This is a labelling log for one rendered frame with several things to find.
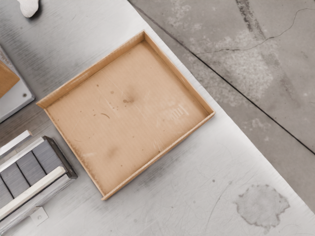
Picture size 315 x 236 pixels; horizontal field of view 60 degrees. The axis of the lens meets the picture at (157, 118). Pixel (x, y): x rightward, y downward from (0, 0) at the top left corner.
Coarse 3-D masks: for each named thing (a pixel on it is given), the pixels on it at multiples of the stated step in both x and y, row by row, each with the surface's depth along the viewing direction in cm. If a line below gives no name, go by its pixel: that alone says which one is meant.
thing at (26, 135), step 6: (24, 132) 49; (30, 132) 50; (18, 138) 49; (24, 138) 49; (6, 144) 48; (12, 144) 48; (18, 144) 49; (0, 150) 48; (6, 150) 48; (12, 150) 49; (0, 156) 48
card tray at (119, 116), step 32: (96, 64) 62; (128, 64) 66; (160, 64) 66; (64, 96) 64; (96, 96) 64; (128, 96) 64; (160, 96) 63; (192, 96) 63; (64, 128) 62; (96, 128) 62; (128, 128) 62; (160, 128) 62; (192, 128) 58; (96, 160) 60; (128, 160) 60
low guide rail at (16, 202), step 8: (56, 168) 52; (48, 176) 51; (56, 176) 52; (40, 184) 51; (24, 192) 51; (32, 192) 51; (16, 200) 50; (24, 200) 51; (8, 208) 50; (0, 216) 50
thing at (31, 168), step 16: (48, 144) 57; (32, 160) 56; (48, 160) 56; (0, 176) 55; (16, 176) 55; (32, 176) 55; (0, 192) 54; (16, 192) 54; (0, 208) 54; (16, 208) 53
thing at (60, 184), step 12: (36, 144) 57; (60, 156) 58; (0, 168) 56; (72, 168) 60; (60, 180) 55; (72, 180) 58; (48, 192) 54; (24, 204) 54; (36, 204) 55; (12, 216) 53; (24, 216) 57; (0, 228) 53
